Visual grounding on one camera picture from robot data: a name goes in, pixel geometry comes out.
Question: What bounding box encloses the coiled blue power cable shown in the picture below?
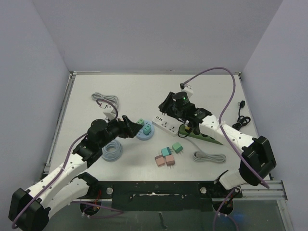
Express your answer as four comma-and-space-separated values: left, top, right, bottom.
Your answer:
101, 139, 123, 162

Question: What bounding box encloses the green plug adapter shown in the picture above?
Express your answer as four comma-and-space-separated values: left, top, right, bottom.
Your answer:
171, 142, 183, 154
137, 118, 145, 127

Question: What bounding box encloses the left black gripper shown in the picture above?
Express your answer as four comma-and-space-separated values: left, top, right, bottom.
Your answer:
99, 114, 142, 148

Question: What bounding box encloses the white bundled cable right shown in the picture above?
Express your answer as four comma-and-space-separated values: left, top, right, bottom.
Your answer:
179, 134, 227, 164

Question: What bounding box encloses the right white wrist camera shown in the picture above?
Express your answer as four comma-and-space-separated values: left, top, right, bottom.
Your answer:
180, 83, 193, 99

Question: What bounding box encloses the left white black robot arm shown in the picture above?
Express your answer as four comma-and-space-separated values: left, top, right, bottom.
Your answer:
8, 116, 142, 231

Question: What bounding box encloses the white power strip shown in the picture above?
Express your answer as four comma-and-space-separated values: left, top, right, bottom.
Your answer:
152, 115, 180, 137

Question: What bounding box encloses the green power strip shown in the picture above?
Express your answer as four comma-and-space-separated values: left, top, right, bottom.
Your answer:
178, 125, 221, 145

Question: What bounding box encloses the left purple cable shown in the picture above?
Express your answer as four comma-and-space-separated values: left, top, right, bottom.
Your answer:
11, 99, 125, 229

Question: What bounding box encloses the pink plug adapter left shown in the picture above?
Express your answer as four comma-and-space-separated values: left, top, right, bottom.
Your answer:
154, 155, 166, 167

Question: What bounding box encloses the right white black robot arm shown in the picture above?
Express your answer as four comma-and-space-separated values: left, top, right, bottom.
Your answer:
158, 91, 277, 197

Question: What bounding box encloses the round blue power strip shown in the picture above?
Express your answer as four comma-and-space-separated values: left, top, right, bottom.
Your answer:
136, 118, 154, 141

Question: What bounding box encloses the purple cable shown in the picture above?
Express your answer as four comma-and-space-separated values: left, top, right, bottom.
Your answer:
180, 67, 270, 231
11, 99, 125, 229

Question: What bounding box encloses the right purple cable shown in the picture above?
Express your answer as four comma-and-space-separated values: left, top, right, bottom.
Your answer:
180, 67, 270, 231

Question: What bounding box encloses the black usb cable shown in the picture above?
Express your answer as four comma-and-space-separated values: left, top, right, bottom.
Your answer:
232, 100, 251, 130

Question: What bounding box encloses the pink plug adapter right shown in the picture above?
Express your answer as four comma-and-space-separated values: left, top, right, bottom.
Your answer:
165, 155, 175, 167

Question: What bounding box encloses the grey bundled cable top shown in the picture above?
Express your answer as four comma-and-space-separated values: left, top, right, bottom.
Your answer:
91, 92, 120, 111

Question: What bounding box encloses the teal plug adapter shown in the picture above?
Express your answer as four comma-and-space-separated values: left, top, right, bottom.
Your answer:
142, 125, 152, 135
161, 147, 172, 157

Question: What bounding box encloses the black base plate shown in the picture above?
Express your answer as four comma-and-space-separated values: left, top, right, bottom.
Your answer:
79, 180, 241, 212

